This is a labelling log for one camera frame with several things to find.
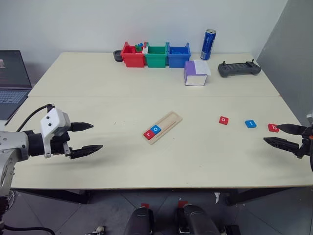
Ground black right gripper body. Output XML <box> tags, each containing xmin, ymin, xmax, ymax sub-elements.
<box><xmin>296</xmin><ymin>125</ymin><xmax>313</xmax><ymax>160</ymax></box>

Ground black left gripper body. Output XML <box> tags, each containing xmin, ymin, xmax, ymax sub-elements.
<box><xmin>49</xmin><ymin>122</ymin><xmax>73</xmax><ymax>158</ymax></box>

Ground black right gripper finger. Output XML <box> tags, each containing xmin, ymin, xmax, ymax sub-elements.
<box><xmin>278</xmin><ymin>123</ymin><xmax>306</xmax><ymax>136</ymax></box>
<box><xmin>263</xmin><ymin>137</ymin><xmax>303</xmax><ymax>156</ymax></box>

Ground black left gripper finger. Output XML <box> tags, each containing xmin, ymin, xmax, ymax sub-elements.
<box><xmin>70</xmin><ymin>122</ymin><xmax>94</xmax><ymax>133</ymax></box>
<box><xmin>69</xmin><ymin>144</ymin><xmax>104</xmax><ymax>160</ymax></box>

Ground wooden letter tray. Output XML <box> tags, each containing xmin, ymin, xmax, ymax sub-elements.
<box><xmin>142</xmin><ymin>111</ymin><xmax>183</xmax><ymax>145</ymax></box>

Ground grey partition panel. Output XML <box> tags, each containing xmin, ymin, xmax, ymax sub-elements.
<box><xmin>253</xmin><ymin>0</ymin><xmax>313</xmax><ymax>126</ymax></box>

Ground black round dish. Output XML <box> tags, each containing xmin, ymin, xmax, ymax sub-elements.
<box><xmin>112</xmin><ymin>49</ymin><xmax>124</xmax><ymax>63</ymax></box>

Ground grey handheld remote controller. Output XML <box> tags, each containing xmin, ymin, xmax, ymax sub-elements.
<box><xmin>218</xmin><ymin>60</ymin><xmax>262</xmax><ymax>78</ymax></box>

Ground red plastic bin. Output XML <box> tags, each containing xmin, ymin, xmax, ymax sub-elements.
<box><xmin>121</xmin><ymin>41</ymin><xmax>146</xmax><ymax>68</ymax></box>

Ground dark grey laptop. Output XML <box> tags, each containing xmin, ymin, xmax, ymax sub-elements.
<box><xmin>0</xmin><ymin>50</ymin><xmax>33</xmax><ymax>121</ymax></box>

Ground dark rounded shape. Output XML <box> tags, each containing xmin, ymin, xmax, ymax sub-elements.
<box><xmin>175</xmin><ymin>204</ymin><xmax>221</xmax><ymax>235</ymax></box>
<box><xmin>124</xmin><ymin>206</ymin><xmax>155</xmax><ymax>235</ymax></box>

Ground green plastic bin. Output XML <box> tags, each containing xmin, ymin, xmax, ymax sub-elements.
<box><xmin>144</xmin><ymin>42</ymin><xmax>170</xmax><ymax>68</ymax></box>

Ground black floor box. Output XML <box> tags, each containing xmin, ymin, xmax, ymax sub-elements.
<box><xmin>223</xmin><ymin>225</ymin><xmax>242</xmax><ymax>235</ymax></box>

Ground white paper sheet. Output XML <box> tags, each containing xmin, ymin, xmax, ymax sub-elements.
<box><xmin>194</xmin><ymin>59</ymin><xmax>212</xmax><ymax>75</ymax></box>

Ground purple and white box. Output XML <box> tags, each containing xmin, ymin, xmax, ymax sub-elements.
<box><xmin>183</xmin><ymin>60</ymin><xmax>212</xmax><ymax>87</ymax></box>

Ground blue plastic bin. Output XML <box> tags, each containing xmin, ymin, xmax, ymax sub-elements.
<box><xmin>167</xmin><ymin>42</ymin><xmax>191</xmax><ymax>69</ymax></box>

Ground blue drink can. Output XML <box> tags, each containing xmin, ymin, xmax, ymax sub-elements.
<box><xmin>200</xmin><ymin>28</ymin><xmax>217</xmax><ymax>61</ymax></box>

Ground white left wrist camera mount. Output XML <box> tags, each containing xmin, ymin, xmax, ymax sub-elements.
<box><xmin>40</xmin><ymin>107</ymin><xmax>72</xmax><ymax>159</ymax></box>

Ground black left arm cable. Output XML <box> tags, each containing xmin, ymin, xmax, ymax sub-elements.
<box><xmin>4</xmin><ymin>103</ymin><xmax>55</xmax><ymax>132</ymax></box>

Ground black table frame beam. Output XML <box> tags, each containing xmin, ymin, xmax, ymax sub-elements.
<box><xmin>224</xmin><ymin>187</ymin><xmax>295</xmax><ymax>207</ymax></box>
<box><xmin>13</xmin><ymin>188</ymin><xmax>91</xmax><ymax>205</ymax></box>

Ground black floor cable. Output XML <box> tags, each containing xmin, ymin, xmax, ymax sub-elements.
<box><xmin>0</xmin><ymin>223</ymin><xmax>56</xmax><ymax>235</ymax></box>

